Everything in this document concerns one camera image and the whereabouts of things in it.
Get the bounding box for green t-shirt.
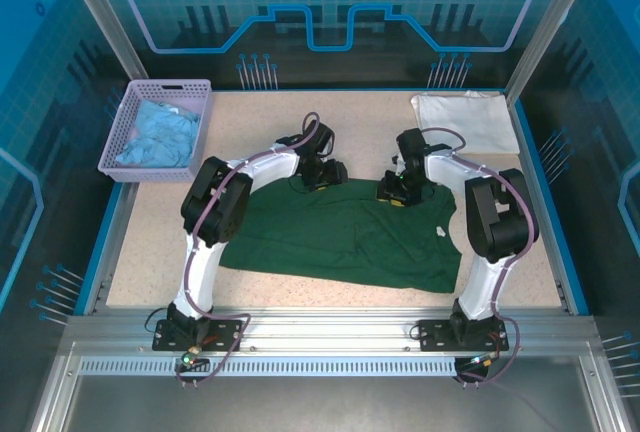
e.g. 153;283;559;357
218;177;462;294

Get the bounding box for white folded t-shirt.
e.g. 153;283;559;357
410;90;521;156

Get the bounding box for blue table edge trim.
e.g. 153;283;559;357
74;86;132;316
507;91;592;316

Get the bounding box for light blue crumpled t-shirt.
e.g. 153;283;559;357
115;100;204;169

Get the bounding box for lavender plastic basket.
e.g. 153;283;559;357
97;78;214;184

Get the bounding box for steel sheet shelf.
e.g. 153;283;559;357
29;341;640;432

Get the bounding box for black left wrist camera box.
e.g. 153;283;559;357
302;121;335;156

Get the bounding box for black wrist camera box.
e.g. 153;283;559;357
396;127;430;158
302;121;335;156

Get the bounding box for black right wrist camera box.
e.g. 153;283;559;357
396;127;430;158

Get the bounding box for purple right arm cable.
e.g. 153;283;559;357
418;126;542;387

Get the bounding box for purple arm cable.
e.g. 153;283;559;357
418;126;542;387
172;111;322;387

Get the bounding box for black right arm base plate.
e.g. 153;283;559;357
418;318;507;352

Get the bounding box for aluminium frame rail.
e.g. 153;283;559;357
64;306;601;353

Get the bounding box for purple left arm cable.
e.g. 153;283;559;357
172;111;322;387

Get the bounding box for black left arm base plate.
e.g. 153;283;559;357
152;318;244;352

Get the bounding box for slotted grey cable duct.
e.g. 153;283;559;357
78;355;459;379

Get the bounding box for aluminium frame post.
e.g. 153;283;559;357
54;0;150;82
504;0;601;103

